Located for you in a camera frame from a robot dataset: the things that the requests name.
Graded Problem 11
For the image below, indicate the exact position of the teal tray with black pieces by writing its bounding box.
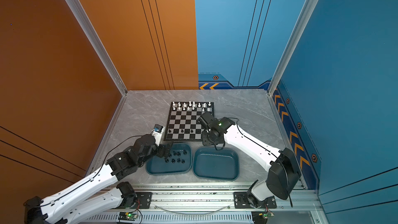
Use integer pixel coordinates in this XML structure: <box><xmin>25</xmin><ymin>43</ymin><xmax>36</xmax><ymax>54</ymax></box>
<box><xmin>146</xmin><ymin>143</ymin><xmax>192</xmax><ymax>176</ymax></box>

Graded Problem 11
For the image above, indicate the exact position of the teal tray with white pieces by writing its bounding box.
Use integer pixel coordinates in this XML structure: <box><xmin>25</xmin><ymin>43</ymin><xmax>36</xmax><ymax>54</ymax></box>
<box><xmin>192</xmin><ymin>147</ymin><xmax>240</xmax><ymax>181</ymax></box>

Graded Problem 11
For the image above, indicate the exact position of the right aluminium corner post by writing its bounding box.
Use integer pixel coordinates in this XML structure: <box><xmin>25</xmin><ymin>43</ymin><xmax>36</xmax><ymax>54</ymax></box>
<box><xmin>267</xmin><ymin>0</ymin><xmax>319</xmax><ymax>96</ymax></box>

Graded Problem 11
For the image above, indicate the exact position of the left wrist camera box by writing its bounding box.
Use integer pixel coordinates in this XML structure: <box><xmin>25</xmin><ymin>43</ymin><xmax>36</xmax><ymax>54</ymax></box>
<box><xmin>152</xmin><ymin>124</ymin><xmax>164</xmax><ymax>135</ymax></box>

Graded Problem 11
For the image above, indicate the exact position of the circuit board right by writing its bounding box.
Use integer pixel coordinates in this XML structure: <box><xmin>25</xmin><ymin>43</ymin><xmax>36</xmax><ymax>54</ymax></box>
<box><xmin>251</xmin><ymin>212</ymin><xmax>275</xmax><ymax>224</ymax></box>

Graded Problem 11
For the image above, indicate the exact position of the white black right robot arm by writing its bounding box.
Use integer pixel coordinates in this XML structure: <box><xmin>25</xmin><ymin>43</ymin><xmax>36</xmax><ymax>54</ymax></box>
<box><xmin>198</xmin><ymin>112</ymin><xmax>302</xmax><ymax>208</ymax></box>

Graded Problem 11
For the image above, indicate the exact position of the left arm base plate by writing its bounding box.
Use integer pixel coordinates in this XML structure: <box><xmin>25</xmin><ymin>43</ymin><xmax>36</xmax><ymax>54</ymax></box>
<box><xmin>116</xmin><ymin>191</ymin><xmax>153</xmax><ymax>210</ymax></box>

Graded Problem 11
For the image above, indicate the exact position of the black white chessboard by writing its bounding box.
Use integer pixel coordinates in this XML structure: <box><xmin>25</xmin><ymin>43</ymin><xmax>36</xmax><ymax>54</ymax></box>
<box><xmin>164</xmin><ymin>101</ymin><xmax>215</xmax><ymax>142</ymax></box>

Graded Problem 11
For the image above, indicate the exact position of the left aluminium corner post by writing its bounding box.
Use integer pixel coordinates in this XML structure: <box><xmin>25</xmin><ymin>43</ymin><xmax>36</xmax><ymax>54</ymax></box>
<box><xmin>65</xmin><ymin>0</ymin><xmax>127</xmax><ymax>96</ymax></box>

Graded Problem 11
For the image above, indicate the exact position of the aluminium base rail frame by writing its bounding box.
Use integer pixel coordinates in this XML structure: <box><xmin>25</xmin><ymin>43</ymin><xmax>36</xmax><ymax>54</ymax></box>
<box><xmin>76</xmin><ymin>183</ymin><xmax>328</xmax><ymax>224</ymax></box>

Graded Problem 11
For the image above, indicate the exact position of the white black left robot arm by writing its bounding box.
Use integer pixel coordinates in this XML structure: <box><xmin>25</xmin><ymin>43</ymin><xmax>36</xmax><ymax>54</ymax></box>
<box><xmin>24</xmin><ymin>132</ymin><xmax>172</xmax><ymax>224</ymax></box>

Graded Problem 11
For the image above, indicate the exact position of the aluminium corner post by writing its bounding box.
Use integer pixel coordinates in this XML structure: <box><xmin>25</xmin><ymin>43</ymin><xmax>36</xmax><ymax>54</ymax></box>
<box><xmin>267</xmin><ymin>0</ymin><xmax>319</xmax><ymax>96</ymax></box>
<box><xmin>65</xmin><ymin>0</ymin><xmax>127</xmax><ymax>96</ymax></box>

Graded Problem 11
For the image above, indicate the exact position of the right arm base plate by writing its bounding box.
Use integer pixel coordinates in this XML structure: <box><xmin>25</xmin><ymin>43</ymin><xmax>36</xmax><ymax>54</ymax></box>
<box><xmin>233</xmin><ymin>192</ymin><xmax>277</xmax><ymax>209</ymax></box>

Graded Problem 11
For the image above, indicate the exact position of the green circuit board left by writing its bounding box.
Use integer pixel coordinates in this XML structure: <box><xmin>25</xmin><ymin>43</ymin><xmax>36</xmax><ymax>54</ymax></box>
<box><xmin>118</xmin><ymin>212</ymin><xmax>140</xmax><ymax>223</ymax></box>

